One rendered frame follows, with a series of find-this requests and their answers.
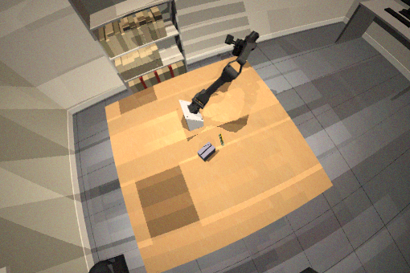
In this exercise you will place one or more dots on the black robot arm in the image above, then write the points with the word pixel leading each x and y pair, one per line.
pixel 228 74

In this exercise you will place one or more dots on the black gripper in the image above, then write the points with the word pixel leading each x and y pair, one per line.
pixel 229 40

